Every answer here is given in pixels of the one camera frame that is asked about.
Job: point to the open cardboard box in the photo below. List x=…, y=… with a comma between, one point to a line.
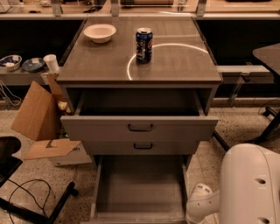
x=39, y=119

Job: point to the grey middle drawer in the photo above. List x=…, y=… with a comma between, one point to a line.
x=141, y=148

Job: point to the dark blue bowl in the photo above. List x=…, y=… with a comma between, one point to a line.
x=33, y=65

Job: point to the blue patterned bowl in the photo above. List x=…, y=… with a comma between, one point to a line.
x=11, y=62

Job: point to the grey bottom drawer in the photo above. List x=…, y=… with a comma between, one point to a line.
x=141, y=189

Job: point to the grey drawer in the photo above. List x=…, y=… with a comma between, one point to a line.
x=141, y=189
x=141, y=148
x=139, y=115

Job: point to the blue Pepsi can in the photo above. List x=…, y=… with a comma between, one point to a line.
x=144, y=40

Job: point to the white paper cup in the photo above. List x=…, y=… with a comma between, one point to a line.
x=52, y=63

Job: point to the black table stand right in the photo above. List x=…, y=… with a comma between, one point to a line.
x=269, y=57

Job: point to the grey drawer cabinet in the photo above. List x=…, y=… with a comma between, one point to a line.
x=180, y=59

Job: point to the grey top drawer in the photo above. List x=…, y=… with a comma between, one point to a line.
x=139, y=115

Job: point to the grey low shelf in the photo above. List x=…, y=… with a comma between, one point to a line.
x=22, y=78

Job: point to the white bowl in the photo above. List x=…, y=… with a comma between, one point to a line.
x=100, y=33

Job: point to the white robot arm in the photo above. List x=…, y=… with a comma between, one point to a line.
x=249, y=189

